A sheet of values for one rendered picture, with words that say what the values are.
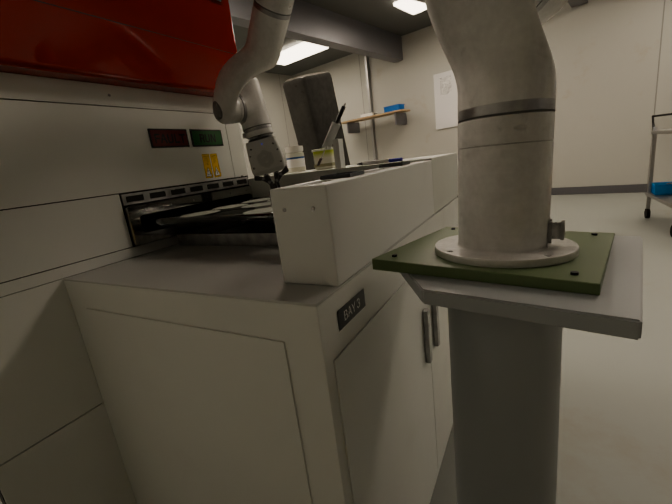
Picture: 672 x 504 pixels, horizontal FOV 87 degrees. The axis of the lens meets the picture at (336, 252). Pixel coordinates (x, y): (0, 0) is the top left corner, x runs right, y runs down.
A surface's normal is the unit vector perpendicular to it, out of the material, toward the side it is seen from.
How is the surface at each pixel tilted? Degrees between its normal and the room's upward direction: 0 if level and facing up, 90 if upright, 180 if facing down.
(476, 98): 88
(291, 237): 90
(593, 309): 0
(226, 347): 90
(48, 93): 90
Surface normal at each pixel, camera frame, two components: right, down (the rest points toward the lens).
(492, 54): -0.52, 0.55
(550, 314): -0.63, 0.26
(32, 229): 0.87, 0.01
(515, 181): -0.18, 0.24
